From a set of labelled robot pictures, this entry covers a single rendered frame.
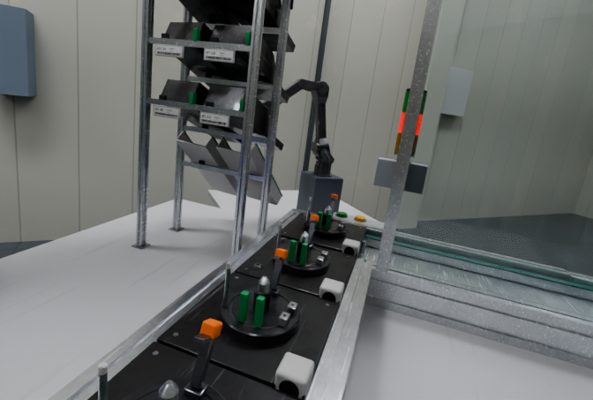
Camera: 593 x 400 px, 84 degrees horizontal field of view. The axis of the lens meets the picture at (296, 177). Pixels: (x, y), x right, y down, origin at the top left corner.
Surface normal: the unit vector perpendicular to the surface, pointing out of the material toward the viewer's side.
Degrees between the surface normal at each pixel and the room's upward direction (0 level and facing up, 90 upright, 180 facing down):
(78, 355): 0
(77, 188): 90
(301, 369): 0
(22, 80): 90
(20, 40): 90
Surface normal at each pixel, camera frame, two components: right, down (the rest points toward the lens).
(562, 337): -0.31, 0.16
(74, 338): 0.13, -0.97
